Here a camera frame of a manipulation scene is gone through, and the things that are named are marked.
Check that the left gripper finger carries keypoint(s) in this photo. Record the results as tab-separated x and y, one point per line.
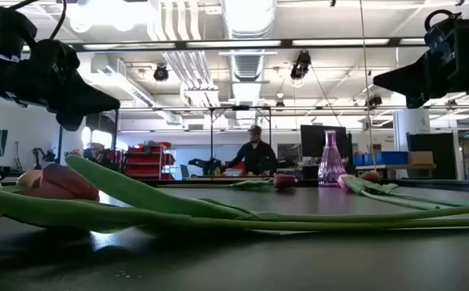
85	95
93	109

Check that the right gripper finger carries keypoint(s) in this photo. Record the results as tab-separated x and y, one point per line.
408	74
414	92

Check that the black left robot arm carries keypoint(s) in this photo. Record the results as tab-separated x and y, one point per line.
0	32

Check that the black background robot arm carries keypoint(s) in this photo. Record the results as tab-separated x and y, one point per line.
206	165

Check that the purple glass vase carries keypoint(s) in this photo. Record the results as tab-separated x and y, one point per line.
331	165

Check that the white building column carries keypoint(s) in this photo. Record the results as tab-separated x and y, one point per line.
410	133

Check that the cardboard box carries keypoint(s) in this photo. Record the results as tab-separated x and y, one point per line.
420	157

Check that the black cabinet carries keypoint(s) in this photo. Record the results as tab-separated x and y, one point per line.
432	155

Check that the large blue storage bin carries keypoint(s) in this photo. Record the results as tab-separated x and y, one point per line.
392	157

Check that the red tool cart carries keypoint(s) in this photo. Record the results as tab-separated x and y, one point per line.
145	159

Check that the wooden background table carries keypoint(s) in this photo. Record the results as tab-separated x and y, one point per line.
396	166

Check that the small blue storage bin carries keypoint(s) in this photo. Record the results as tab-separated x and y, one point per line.
364	159

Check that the black monitor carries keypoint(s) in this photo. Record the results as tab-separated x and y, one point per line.
313	141

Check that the black rig crossbeam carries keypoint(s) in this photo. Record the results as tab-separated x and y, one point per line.
286	42

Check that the person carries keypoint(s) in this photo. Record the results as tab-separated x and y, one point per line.
254	157

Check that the black ceiling camera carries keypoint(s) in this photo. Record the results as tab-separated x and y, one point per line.
161	73
374	101
301	64

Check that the black background rig frame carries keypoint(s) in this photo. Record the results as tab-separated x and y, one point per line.
212	133

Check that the silver ventilation duct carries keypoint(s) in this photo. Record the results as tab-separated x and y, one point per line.
250	66

